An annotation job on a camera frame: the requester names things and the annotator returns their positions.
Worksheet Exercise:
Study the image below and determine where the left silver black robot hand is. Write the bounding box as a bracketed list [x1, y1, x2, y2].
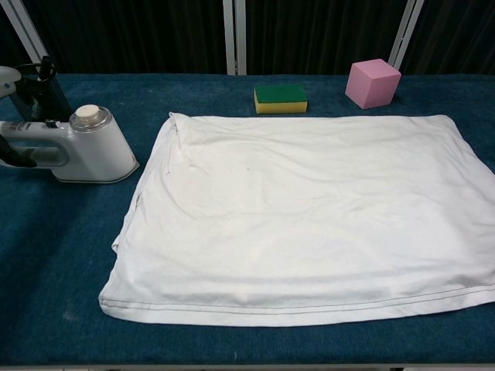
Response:
[0, 137, 38, 169]

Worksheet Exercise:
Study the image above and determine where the white handheld steam iron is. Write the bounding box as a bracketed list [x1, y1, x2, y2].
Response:
[0, 104, 141, 185]

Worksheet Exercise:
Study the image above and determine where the white cloth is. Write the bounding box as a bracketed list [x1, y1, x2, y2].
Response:
[97, 111, 495, 328]

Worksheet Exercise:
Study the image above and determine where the black mesh pen holder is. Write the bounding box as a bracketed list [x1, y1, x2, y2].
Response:
[9, 63, 73, 121]

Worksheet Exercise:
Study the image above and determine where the teal and black marker pen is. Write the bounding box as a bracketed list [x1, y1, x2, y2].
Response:
[32, 56, 53, 117]

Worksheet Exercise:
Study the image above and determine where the black curtain panel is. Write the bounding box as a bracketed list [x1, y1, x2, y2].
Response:
[401, 0, 495, 77]
[0, 11, 38, 78]
[7, 0, 227, 75]
[244, 0, 411, 77]

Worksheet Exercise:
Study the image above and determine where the blue table mat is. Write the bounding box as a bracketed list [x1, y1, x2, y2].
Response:
[0, 73, 495, 366]

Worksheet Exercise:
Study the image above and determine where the green and yellow sponge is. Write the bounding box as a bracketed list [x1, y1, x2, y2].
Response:
[254, 83, 309, 116]

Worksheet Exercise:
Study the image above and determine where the pink foam cube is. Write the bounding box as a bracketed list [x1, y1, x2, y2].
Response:
[345, 60, 401, 111]

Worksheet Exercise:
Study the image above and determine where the white metal frame post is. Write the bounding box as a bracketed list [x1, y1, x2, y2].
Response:
[222, 0, 248, 76]
[0, 0, 50, 75]
[387, 0, 425, 75]

